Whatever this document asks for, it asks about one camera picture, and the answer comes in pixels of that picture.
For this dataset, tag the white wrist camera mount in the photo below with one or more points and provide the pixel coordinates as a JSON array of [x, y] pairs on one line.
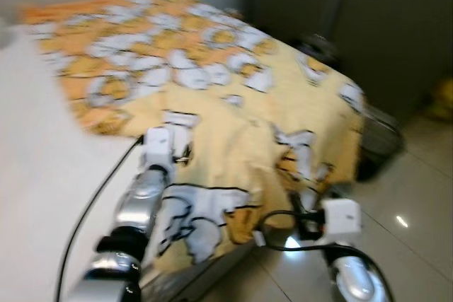
[[342, 217], [157, 146]]

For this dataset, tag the yellow cartoon print blanket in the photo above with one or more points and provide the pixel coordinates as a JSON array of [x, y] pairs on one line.
[[233, 118]]

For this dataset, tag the dark woven basket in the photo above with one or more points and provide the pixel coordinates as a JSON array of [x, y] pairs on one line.
[[382, 143]]

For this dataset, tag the yellow bag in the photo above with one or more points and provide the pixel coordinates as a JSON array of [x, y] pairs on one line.
[[444, 100]]

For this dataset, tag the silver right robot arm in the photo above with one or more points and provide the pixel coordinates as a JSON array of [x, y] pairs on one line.
[[354, 281]]

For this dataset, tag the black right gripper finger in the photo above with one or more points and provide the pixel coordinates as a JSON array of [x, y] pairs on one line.
[[296, 203]]

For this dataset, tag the dark grey wardrobe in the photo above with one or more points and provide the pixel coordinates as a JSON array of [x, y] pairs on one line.
[[382, 33]]

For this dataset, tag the white quilted mattress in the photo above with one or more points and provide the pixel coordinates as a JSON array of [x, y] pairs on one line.
[[42, 139]]

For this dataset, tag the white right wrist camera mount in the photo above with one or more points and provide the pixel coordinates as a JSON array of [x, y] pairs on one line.
[[342, 217]]

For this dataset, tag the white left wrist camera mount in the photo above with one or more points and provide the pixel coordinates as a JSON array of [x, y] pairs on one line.
[[157, 146]]

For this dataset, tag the black round device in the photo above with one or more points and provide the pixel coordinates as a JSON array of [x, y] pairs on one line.
[[315, 49]]

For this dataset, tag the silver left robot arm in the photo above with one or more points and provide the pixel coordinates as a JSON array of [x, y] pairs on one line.
[[138, 199]]

